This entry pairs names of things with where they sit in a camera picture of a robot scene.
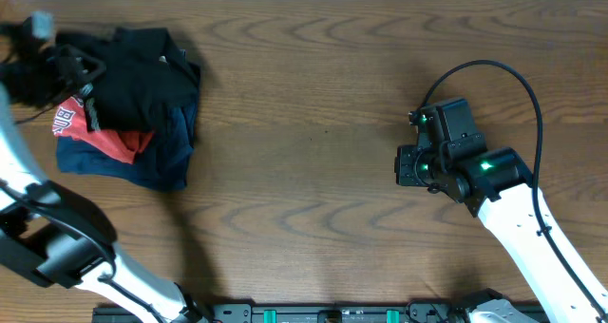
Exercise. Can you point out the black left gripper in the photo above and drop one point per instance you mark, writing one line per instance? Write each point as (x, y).
(61, 68)

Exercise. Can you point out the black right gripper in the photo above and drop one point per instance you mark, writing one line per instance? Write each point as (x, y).
(406, 165)

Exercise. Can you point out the black t-shirt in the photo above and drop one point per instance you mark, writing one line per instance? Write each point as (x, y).
(123, 47)

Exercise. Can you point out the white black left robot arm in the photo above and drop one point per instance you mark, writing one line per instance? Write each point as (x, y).
(49, 234)

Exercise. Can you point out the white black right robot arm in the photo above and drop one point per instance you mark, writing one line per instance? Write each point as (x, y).
(501, 192)

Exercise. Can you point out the red folded t-shirt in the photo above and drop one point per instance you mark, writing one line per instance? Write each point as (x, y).
(70, 121)

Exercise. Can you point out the navy folded garment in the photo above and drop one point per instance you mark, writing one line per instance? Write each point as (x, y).
(157, 161)

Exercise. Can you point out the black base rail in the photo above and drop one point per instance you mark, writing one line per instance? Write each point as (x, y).
(484, 306)

